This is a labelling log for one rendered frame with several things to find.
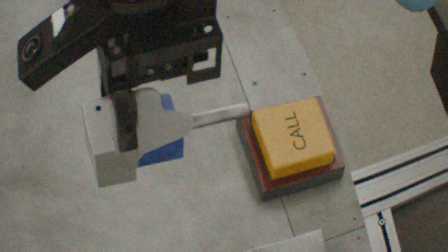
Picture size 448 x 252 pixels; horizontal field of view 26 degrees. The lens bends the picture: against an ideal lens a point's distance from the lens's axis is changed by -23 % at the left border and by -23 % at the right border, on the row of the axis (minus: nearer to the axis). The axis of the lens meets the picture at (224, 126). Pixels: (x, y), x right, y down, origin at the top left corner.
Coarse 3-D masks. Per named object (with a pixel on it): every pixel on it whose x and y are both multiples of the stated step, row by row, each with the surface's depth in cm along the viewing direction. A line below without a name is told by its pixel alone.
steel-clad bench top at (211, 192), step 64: (0, 0) 116; (64, 0) 116; (256, 0) 116; (0, 64) 111; (256, 64) 111; (0, 128) 106; (64, 128) 107; (0, 192) 102; (64, 192) 103; (128, 192) 104; (192, 192) 104; (256, 192) 104; (320, 192) 104
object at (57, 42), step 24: (72, 0) 77; (96, 0) 76; (48, 24) 78; (72, 24) 76; (96, 24) 75; (120, 24) 75; (24, 48) 78; (48, 48) 77; (72, 48) 76; (24, 72) 77; (48, 72) 77
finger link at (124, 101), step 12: (120, 84) 79; (120, 96) 78; (132, 96) 79; (120, 108) 79; (132, 108) 79; (120, 120) 80; (132, 120) 80; (120, 132) 81; (132, 132) 81; (120, 144) 82; (132, 144) 83
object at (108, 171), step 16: (160, 96) 92; (96, 112) 89; (208, 112) 92; (224, 112) 92; (240, 112) 93; (96, 128) 89; (192, 128) 92; (96, 144) 88; (112, 144) 88; (176, 144) 90; (96, 160) 88; (112, 160) 89; (144, 160) 91; (160, 160) 92; (96, 176) 91; (112, 176) 91; (128, 176) 92
